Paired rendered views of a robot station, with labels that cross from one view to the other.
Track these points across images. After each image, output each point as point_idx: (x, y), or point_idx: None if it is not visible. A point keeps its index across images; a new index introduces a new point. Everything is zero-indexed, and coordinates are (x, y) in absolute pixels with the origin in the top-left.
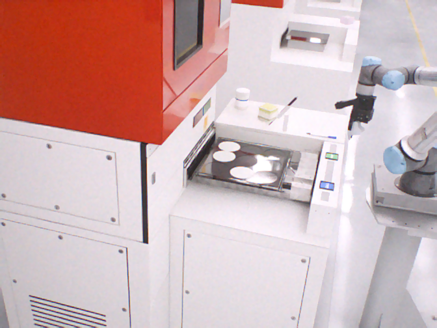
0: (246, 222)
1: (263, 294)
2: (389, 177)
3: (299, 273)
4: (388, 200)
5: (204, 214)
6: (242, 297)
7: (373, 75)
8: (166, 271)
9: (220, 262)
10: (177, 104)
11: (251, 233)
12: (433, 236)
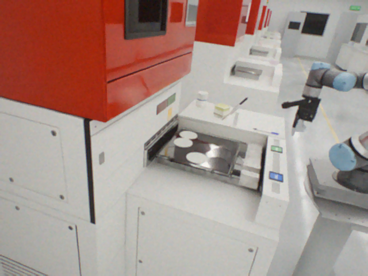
0: (197, 206)
1: (209, 273)
2: (326, 171)
3: (245, 260)
4: (329, 193)
5: (158, 194)
6: (189, 273)
7: (324, 77)
8: (122, 242)
9: (170, 240)
10: (131, 81)
11: (201, 218)
12: None
